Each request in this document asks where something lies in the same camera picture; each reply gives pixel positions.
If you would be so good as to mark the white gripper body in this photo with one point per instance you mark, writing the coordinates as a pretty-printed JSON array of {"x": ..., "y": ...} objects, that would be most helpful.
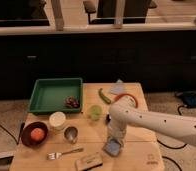
[{"x": 116, "y": 130}]

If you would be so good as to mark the blue sponge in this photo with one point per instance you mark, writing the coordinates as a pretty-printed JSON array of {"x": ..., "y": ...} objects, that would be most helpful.
[{"x": 112, "y": 147}]

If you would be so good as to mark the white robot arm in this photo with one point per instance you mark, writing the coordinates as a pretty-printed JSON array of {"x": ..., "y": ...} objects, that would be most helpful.
[{"x": 123, "y": 114}]

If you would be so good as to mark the light green cup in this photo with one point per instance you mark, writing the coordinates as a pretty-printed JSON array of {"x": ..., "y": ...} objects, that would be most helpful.
[{"x": 95, "y": 112}]

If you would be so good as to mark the green chili pepper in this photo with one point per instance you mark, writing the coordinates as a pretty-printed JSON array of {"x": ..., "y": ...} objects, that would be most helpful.
[{"x": 103, "y": 96}]

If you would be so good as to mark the clear plastic bag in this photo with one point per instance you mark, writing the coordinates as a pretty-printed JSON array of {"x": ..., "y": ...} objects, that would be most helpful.
[{"x": 118, "y": 88}]

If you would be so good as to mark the metal cup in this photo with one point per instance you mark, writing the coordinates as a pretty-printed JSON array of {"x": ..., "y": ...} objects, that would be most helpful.
[{"x": 71, "y": 134}]

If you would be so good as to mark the wooden block eraser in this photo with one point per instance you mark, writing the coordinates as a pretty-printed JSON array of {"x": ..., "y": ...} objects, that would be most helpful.
[{"x": 88, "y": 162}]

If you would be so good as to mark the dark red grapes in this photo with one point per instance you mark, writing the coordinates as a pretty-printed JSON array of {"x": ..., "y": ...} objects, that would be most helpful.
[{"x": 71, "y": 102}]

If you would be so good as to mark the white round container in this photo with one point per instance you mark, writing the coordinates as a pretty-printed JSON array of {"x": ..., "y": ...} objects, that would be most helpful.
[{"x": 57, "y": 120}]

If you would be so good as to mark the silver fork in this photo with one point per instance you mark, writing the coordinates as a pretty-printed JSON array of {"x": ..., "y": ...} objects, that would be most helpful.
[{"x": 56, "y": 155}]

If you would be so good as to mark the wooden board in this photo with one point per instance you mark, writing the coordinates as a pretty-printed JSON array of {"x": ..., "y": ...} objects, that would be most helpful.
[{"x": 140, "y": 153}]

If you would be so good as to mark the green plastic tray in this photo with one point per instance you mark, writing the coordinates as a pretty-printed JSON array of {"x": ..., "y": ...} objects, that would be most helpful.
[{"x": 50, "y": 95}]

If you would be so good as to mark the blue device on floor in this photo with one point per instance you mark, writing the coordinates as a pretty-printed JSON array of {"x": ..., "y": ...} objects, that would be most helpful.
[{"x": 188, "y": 98}]

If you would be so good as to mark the orange fruit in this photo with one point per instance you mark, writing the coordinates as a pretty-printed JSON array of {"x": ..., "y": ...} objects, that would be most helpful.
[{"x": 37, "y": 134}]

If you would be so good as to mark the dark red plate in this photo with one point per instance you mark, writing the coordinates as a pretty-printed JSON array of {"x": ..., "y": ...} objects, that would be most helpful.
[{"x": 26, "y": 138}]

